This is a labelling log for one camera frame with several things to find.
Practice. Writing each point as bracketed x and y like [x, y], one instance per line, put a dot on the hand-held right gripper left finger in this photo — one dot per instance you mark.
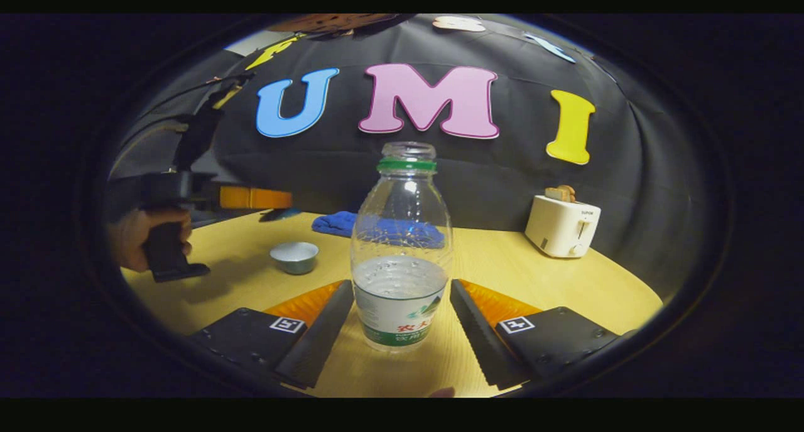
[320, 338]

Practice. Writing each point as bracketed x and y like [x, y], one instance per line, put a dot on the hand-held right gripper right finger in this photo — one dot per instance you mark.
[477, 338]

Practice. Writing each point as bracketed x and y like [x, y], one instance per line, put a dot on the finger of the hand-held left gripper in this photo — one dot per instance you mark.
[251, 197]

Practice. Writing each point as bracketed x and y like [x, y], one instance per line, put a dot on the small green teacup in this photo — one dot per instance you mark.
[295, 259]

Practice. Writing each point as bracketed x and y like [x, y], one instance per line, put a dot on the clear plastic water bottle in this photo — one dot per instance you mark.
[401, 281]

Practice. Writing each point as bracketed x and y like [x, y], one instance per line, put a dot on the blue cloth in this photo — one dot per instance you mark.
[333, 223]

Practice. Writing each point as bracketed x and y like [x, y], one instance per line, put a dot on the white toaster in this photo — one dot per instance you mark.
[559, 228]

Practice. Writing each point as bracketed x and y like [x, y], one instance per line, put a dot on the toast slice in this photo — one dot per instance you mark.
[560, 194]

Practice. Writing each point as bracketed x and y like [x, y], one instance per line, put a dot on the black backdrop cloth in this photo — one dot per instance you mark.
[502, 168]

